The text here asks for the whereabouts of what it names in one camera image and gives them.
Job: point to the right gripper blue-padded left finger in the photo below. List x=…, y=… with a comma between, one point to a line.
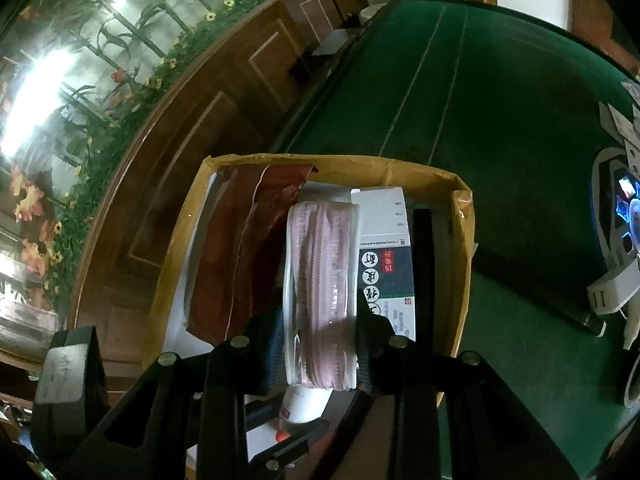
x=272, y=345

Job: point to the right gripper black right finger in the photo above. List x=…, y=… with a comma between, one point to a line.
x=373, y=333

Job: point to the white and black medicine box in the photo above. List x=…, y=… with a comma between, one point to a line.
x=385, y=260

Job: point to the pink cotton pad pack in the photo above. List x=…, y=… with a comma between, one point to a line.
x=320, y=295

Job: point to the dark red foil pouch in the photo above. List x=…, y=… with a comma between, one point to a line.
x=230, y=281

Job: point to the white square plastic case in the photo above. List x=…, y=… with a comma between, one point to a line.
x=611, y=292

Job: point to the white bottle with orange cap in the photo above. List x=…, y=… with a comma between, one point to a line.
x=299, y=406

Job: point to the black tube with white cap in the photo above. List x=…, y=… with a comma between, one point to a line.
x=431, y=256

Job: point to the roll of adhesive tape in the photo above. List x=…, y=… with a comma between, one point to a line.
x=631, y=385

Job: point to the wooden cabinet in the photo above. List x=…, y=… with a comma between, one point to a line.
x=235, y=98

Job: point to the yellow cardboard storage box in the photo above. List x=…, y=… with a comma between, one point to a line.
x=224, y=374

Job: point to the round mahjong table centre console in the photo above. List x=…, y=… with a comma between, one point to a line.
x=615, y=204

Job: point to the scattered playing cards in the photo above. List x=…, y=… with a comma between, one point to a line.
x=621, y=127

